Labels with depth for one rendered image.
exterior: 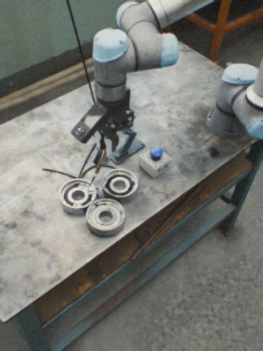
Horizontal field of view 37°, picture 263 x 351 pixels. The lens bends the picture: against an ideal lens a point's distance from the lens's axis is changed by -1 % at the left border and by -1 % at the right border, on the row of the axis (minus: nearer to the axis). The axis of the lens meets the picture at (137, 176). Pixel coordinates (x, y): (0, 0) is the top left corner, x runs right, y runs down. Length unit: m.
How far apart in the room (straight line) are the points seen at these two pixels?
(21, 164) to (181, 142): 0.53
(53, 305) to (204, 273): 0.91
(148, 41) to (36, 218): 0.57
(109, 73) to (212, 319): 1.31
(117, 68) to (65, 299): 0.73
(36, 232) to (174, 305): 0.95
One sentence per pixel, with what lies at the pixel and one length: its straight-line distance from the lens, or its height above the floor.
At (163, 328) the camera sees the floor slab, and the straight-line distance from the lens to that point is 1.85.
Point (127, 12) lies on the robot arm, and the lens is 1.04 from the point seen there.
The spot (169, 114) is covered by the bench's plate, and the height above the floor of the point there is 0.80.
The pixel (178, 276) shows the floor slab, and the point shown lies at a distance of 1.95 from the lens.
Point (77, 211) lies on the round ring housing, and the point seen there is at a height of 0.83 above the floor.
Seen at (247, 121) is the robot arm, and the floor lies 0.97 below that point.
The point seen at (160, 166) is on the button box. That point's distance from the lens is 1.20.
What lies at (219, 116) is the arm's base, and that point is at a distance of 1.37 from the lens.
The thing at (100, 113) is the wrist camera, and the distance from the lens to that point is 0.98.
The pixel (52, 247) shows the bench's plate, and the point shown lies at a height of 0.80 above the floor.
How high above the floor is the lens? 1.74
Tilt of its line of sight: 50 degrees down
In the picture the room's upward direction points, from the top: 5 degrees clockwise
